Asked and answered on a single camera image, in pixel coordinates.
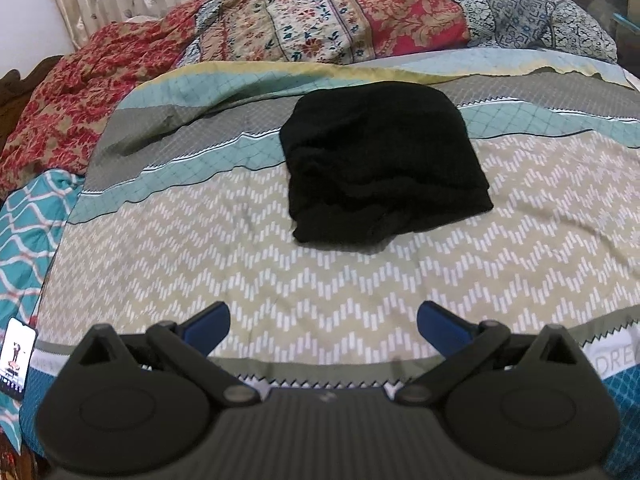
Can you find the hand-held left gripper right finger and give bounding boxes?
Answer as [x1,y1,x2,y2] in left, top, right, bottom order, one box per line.
[395,301,587,409]

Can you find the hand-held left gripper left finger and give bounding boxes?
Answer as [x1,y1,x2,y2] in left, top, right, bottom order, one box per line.
[75,301,263,408]

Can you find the black pants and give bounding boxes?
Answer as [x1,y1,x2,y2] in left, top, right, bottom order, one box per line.
[279,80,495,247]

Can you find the zigzag patterned bedspread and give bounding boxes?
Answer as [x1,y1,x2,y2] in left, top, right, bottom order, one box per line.
[20,47,640,480]

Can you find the black smartphone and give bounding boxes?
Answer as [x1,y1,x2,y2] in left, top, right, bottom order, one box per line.
[0,316,39,402]

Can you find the teal wavy print sheet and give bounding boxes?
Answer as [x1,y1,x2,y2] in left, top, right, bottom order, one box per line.
[0,169,85,453]

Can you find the carved wooden headboard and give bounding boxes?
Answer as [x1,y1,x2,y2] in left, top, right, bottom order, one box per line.
[0,55,66,147]

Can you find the floral patchwork quilt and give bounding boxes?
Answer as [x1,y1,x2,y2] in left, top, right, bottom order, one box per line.
[0,0,619,201]

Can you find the storage box with teal lid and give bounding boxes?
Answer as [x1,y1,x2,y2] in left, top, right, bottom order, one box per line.
[612,2,640,67]

